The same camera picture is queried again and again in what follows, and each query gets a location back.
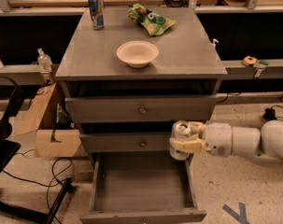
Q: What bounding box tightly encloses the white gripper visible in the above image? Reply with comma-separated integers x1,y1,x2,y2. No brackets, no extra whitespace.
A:
170,121,233,157

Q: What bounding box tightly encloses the silver 7up can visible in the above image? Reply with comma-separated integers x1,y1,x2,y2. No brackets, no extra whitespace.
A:
169,120,193,161

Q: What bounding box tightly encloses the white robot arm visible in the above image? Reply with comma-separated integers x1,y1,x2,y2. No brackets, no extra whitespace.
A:
169,120,283,165

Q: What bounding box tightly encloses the grey middle drawer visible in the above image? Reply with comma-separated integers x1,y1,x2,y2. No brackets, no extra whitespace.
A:
80,133,170,153

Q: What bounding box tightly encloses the grey drawer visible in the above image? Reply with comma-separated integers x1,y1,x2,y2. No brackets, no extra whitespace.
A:
80,151,206,224
80,133,170,153
65,95,216,123

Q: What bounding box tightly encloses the grey top drawer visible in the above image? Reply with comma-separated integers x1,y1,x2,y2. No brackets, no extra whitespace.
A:
65,95,216,123

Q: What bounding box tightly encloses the grey drawer cabinet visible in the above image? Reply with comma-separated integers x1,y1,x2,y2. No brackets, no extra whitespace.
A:
54,6,228,173

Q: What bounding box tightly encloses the grey bottom drawer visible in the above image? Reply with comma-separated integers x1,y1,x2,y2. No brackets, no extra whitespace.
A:
80,151,206,224

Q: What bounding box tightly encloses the blue soda can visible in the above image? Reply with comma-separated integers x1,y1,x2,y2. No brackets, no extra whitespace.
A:
88,0,104,30

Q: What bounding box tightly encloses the black tripod leg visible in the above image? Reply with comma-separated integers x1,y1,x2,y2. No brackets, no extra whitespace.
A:
262,107,276,120

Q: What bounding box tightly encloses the small white pump bottle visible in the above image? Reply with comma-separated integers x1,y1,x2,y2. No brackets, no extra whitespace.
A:
212,38,219,49

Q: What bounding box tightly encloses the white paper bowl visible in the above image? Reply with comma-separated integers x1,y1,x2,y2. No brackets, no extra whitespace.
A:
117,40,159,68

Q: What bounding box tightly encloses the green chip bag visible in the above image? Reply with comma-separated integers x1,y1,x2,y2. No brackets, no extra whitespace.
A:
128,3,177,36

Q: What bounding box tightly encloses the cardboard box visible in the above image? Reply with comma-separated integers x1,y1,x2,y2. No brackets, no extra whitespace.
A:
17,83,87,158

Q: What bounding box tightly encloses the clear sanitizer bottle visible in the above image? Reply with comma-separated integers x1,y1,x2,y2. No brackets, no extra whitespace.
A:
37,49,52,71

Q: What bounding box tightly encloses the black stand frame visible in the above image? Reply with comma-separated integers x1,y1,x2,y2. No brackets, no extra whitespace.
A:
0,77,72,224

